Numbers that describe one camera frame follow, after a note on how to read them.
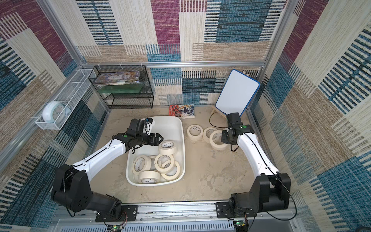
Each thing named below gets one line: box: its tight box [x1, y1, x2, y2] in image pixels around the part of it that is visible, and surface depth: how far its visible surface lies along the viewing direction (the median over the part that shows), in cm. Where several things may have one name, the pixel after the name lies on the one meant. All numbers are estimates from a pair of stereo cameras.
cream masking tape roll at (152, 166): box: [149, 155, 157, 172], surface depth 85 cm
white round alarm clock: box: [42, 100, 67, 123], surface depth 64 cm
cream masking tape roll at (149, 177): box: [138, 170, 161, 185], surface depth 81 cm
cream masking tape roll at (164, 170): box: [154, 153, 175, 174], surface depth 85 cm
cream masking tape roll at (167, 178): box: [160, 160, 181, 181], surface depth 84 cm
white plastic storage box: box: [126, 116, 186, 187], surface depth 86 cm
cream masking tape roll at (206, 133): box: [202, 127, 218, 144], surface depth 104 cm
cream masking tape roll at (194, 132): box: [186, 124, 204, 142], surface depth 104 cm
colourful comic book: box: [168, 104, 196, 119], surface depth 117 cm
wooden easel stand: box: [210, 105, 228, 120], surface depth 110 cm
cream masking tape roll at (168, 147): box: [159, 139, 178, 155], surface depth 88 cm
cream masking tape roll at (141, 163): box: [132, 154, 152, 176], surface depth 87 cm
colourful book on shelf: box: [92, 71, 141, 87], surface depth 83 cm
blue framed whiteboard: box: [215, 69, 260, 116], surface depth 93 cm
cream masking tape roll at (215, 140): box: [209, 130, 229, 151], surface depth 86 cm
